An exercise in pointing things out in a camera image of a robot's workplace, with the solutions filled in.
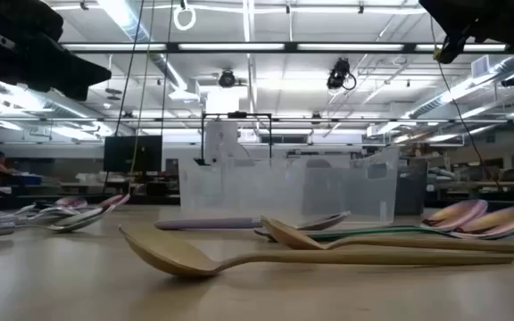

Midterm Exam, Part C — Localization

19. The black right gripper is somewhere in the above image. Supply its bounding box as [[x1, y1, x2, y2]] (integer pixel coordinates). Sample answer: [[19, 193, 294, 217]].
[[419, 0, 514, 65]]

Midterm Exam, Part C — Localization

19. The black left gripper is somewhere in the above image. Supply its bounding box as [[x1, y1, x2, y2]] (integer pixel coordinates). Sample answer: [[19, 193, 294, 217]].
[[0, 0, 112, 102]]

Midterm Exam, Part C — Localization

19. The gold spoon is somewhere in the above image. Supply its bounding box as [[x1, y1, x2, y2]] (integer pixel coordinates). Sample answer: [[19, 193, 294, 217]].
[[118, 224, 514, 278], [260, 215, 514, 255]]

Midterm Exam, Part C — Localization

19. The black monitor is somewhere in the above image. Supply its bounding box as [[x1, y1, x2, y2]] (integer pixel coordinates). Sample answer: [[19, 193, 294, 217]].
[[103, 135, 163, 175]]

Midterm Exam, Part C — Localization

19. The black overhead light bar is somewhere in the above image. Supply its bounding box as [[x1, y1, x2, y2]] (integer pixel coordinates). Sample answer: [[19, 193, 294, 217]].
[[58, 42, 508, 55]]

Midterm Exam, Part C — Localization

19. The blue storage bin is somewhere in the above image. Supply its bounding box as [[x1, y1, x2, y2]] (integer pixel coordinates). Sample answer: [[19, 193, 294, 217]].
[[14, 173, 44, 186]]

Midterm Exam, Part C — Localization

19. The white board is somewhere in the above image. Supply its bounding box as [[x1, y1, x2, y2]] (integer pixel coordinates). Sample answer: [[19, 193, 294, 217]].
[[204, 119, 240, 161]]

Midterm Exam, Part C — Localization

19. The grey plastic bin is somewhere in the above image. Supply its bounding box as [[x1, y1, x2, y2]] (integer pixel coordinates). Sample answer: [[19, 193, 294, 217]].
[[394, 159, 428, 217]]

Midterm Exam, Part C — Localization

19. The clear plastic bin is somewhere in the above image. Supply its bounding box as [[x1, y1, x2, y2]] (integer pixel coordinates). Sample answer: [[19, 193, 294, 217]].
[[178, 145, 401, 226]]

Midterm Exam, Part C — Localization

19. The black hanging cable yellow tag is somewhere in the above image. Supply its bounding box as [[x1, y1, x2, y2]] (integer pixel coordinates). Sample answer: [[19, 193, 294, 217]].
[[429, 15, 503, 188]]

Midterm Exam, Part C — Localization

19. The white cable ring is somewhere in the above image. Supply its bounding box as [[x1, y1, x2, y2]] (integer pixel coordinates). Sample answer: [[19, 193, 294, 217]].
[[172, 3, 197, 32]]

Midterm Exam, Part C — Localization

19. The black ceiling camera with cable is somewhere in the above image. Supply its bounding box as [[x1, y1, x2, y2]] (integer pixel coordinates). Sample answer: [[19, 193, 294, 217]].
[[326, 56, 358, 92]]

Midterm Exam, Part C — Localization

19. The round black ceiling camera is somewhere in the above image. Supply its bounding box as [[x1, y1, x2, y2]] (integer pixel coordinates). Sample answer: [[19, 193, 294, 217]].
[[218, 69, 237, 89]]

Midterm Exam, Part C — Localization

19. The black metal frame stand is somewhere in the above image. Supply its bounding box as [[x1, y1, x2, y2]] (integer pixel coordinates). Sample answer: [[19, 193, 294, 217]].
[[200, 111, 273, 167]]

